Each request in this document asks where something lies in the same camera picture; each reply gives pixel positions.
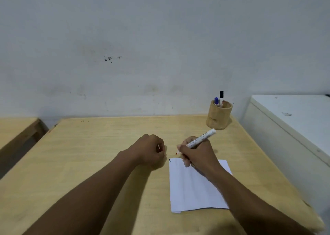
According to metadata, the white folded paper sheet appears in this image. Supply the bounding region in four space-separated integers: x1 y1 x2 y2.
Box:
169 158 233 214

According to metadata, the person's right forearm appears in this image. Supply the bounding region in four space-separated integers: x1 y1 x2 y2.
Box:
199 165 316 235

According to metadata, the person's left forearm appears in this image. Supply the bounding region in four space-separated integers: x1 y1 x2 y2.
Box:
23 150 141 235

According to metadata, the wooden pen holder cup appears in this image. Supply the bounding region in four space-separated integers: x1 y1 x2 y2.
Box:
206 100 233 130

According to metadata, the wooden side table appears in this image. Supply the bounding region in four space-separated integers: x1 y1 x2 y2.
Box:
0 117 49 180

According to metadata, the person's left hand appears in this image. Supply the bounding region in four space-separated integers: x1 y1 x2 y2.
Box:
130 134 167 166

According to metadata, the white marker with red tip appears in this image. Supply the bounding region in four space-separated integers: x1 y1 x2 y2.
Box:
175 129 217 155

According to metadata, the person's right hand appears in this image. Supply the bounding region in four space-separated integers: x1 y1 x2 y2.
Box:
177 136 219 176

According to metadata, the white cabinet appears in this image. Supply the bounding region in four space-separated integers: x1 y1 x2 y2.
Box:
241 95 330 225

